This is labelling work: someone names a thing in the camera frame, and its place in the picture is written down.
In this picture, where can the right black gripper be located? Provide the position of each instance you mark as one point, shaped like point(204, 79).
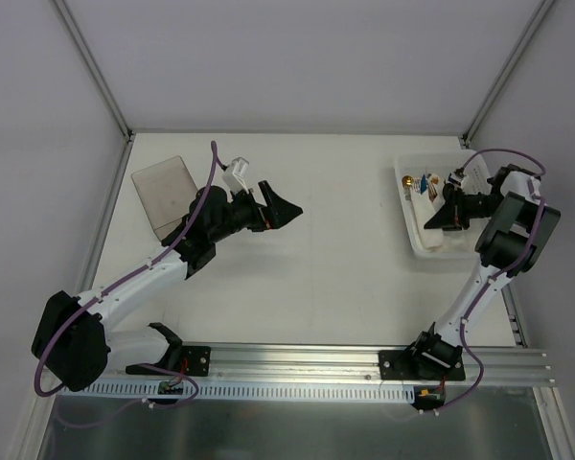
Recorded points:
point(458, 207)

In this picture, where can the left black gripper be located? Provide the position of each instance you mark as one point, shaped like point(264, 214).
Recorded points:
point(263, 209)

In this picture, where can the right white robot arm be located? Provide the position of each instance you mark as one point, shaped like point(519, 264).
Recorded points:
point(520, 223)

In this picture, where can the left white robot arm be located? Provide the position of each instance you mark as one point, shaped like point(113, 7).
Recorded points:
point(76, 338)

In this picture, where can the rolled napkin with copper spoon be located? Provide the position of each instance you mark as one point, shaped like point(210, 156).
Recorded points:
point(407, 185)

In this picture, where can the white perforated plastic basket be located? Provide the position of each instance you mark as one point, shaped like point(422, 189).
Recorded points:
point(437, 166)

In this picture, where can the smoky transparent plastic container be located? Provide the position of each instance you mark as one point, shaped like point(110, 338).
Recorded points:
point(166, 190)

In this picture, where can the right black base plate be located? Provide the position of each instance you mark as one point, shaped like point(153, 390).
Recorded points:
point(402, 364)

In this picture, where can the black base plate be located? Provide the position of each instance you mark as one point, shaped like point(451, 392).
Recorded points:
point(194, 359)
point(402, 364)

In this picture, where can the aluminium mounting rail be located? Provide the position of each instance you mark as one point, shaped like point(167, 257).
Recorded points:
point(503, 366)

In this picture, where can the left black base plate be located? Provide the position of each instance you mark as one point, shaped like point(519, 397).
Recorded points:
point(194, 359)

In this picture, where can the white slotted cable duct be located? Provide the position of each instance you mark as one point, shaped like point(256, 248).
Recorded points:
point(160, 389)

